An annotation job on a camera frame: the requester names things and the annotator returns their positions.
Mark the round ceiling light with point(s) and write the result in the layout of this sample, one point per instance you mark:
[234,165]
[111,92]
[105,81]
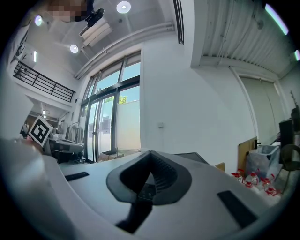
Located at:
[123,7]
[38,20]
[74,48]

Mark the open brown cardboard box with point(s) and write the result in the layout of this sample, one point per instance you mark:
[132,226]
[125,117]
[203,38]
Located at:
[110,155]

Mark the black chair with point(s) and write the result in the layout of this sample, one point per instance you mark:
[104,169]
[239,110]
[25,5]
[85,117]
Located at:
[291,164]

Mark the white air conditioner unit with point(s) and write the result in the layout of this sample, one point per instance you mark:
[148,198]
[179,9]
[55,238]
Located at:
[96,34]

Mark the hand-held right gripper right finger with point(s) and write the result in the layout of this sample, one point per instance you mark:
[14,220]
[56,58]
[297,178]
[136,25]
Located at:
[199,211]

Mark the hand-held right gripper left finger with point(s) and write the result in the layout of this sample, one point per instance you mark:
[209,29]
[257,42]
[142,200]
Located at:
[70,199]

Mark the clothes rack with garments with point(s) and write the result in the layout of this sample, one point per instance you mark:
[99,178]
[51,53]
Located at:
[75,133]

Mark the grey equipment table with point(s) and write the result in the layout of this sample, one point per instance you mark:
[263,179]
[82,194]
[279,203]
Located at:
[68,147]

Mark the small cardboard sheet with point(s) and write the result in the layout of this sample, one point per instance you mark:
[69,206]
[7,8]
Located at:
[220,167]

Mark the clear plastic bag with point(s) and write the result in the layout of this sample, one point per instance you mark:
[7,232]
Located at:
[262,159]

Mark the head-worn black camera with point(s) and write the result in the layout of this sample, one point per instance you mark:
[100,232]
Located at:
[95,16]

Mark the black monitor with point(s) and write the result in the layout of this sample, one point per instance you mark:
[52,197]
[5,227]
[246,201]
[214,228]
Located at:
[286,131]

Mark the ceiling tube light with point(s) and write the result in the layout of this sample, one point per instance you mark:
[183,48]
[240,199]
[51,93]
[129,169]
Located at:
[276,18]
[297,55]

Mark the glass sliding door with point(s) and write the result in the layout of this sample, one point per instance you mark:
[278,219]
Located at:
[126,117]

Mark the person's head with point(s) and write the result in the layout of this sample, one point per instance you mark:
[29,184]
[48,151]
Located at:
[68,10]

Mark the black balcony railing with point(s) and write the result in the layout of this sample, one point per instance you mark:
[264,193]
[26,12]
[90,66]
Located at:
[42,83]

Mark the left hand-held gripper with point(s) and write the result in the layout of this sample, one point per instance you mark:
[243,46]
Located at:
[40,131]

